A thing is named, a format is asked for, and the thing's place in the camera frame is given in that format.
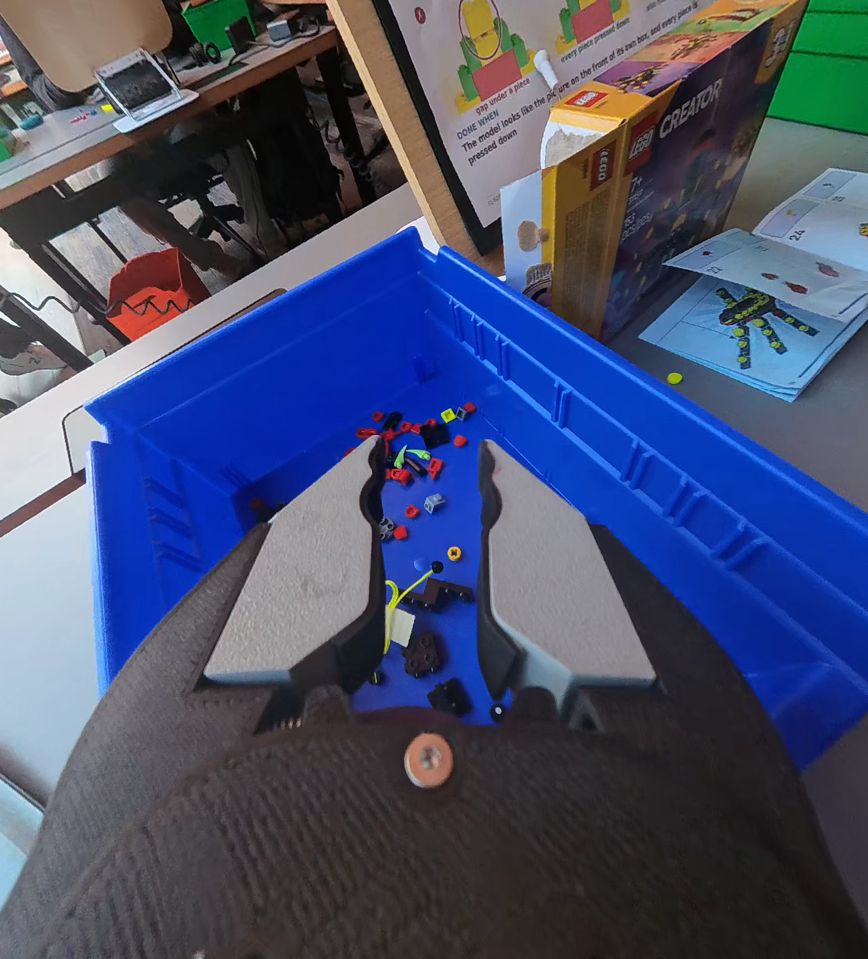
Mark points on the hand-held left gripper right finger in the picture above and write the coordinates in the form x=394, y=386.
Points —
x=561, y=592

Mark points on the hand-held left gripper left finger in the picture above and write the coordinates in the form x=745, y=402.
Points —
x=299, y=592

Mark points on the blue plastic bin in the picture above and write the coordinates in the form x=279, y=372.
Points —
x=651, y=509

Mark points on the pile of lego pieces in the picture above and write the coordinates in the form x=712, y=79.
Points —
x=423, y=653

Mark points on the lego instruction booklet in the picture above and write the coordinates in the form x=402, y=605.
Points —
x=778, y=307

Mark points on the yellow purple lego box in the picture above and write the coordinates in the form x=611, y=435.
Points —
x=674, y=195

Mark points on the orange plastic bin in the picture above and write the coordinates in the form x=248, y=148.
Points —
x=153, y=292

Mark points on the printed instruction poster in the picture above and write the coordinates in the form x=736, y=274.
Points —
x=494, y=127

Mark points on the wooden poster board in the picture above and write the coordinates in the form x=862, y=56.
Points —
x=385, y=112

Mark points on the long background desk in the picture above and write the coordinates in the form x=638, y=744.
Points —
x=59, y=150

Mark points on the white board peg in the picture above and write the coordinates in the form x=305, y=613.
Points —
x=544, y=69

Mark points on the tablet on white stand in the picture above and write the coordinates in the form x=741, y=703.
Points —
x=138, y=86

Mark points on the green plastic bin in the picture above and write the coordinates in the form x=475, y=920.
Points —
x=853, y=67

